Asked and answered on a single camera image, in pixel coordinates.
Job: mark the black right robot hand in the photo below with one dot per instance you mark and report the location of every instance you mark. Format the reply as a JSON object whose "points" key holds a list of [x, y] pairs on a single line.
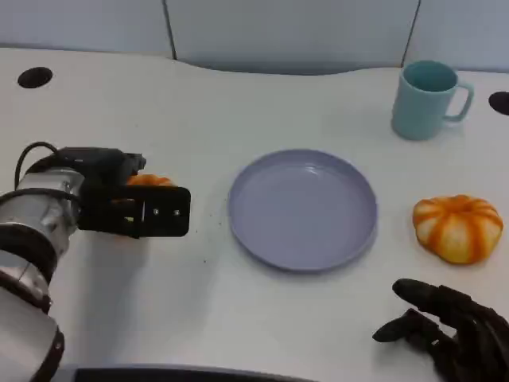
{"points": [[477, 342]]}

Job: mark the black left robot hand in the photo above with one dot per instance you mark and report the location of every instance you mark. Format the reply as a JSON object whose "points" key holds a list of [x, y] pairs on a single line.
{"points": [[99, 165]]}

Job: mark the orange and white bread roll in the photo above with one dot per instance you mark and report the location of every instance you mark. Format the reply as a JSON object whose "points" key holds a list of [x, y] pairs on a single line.
{"points": [[457, 231], [153, 181]]}

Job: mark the lilac round plate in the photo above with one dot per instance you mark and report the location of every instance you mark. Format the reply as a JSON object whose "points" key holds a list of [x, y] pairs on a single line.
{"points": [[302, 215]]}

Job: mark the pale green mug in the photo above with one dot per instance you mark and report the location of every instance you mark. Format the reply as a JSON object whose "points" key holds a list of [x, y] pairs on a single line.
{"points": [[417, 109]]}

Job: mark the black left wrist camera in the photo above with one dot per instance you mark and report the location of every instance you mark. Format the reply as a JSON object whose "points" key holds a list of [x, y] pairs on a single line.
{"points": [[167, 215]]}

